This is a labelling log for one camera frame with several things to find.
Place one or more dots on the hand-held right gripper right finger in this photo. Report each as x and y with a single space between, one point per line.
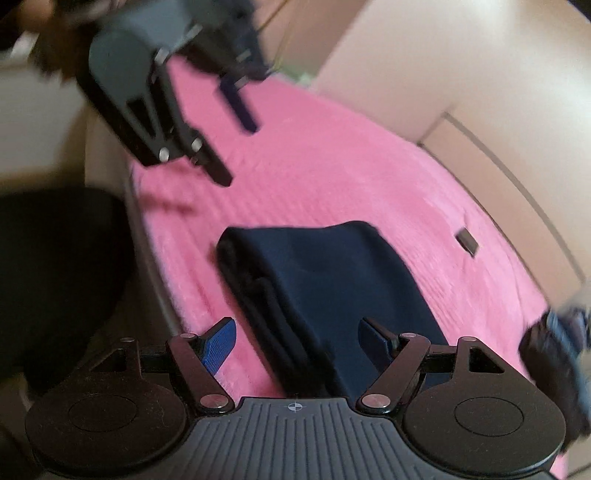
376 339

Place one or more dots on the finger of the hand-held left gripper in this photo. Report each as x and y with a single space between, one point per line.
152 134
240 108

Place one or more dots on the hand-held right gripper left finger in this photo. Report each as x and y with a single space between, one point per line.
217 346

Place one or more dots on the navy pants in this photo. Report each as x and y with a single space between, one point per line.
332 286

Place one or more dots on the folded dark clothes stack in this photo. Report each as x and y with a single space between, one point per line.
554 360

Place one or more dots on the pink bed blanket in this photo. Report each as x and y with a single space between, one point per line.
346 161

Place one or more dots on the small blanket label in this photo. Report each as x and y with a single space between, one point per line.
468 241

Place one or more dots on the person's black trouser leg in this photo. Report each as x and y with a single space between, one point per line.
55 277

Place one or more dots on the beige wooden headboard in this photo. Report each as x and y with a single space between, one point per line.
531 184

